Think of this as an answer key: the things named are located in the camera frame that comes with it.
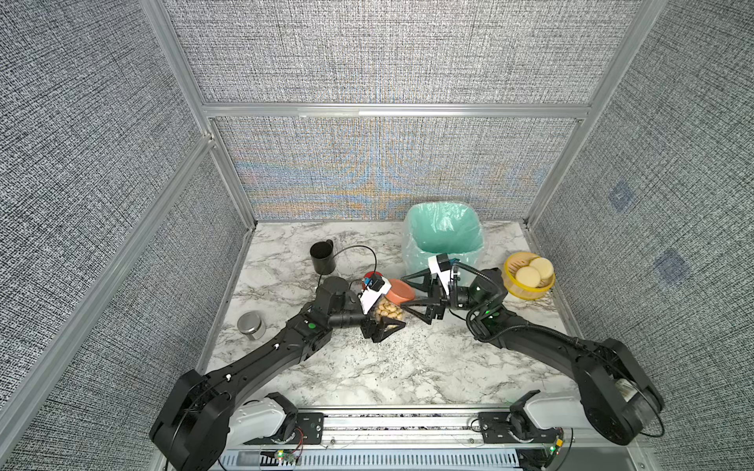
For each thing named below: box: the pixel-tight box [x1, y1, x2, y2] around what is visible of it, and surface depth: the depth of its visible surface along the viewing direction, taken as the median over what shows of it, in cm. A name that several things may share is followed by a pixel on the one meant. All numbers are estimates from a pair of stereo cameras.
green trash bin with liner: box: [402, 202, 485, 276], surface depth 92 cm
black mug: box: [310, 239, 336, 275], surface depth 105 cm
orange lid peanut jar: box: [375, 296, 404, 321], surface depth 71 cm
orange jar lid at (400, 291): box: [385, 278, 416, 306], surface depth 68 cm
